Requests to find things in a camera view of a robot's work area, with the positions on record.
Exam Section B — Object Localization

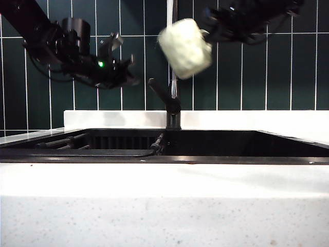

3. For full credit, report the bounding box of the black jointed sink rod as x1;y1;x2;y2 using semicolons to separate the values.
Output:
150;133;165;156

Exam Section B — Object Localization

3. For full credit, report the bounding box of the short black rack rod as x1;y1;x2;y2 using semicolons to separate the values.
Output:
58;145;91;151

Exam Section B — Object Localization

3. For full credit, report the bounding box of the black kitchen sink basin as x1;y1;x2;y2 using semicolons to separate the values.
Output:
0;128;329;165

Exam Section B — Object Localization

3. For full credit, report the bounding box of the pale green dimpled ceramic mug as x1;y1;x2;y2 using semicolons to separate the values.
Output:
157;17;213;80

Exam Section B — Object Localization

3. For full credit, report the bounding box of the grey metal faucet lever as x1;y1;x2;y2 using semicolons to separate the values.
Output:
148;78;181;115

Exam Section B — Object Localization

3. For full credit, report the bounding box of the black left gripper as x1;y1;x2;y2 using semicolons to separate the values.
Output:
77;54;141;90

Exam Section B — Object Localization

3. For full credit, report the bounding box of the running water stream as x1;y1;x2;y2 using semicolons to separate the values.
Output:
167;0;174;26

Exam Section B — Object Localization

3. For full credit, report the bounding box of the dark metal faucet column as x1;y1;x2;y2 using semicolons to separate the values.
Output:
166;0;182;130

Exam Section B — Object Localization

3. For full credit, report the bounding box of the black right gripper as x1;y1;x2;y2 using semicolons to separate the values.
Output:
204;6;268;43

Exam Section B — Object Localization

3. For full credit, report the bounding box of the black sink drain tray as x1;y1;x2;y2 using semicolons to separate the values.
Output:
0;148;155;158

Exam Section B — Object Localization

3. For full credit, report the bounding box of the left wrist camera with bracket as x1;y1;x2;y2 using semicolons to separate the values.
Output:
98;32;124;59

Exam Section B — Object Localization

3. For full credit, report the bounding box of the long black rack rod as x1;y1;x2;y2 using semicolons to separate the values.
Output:
35;135;76;149

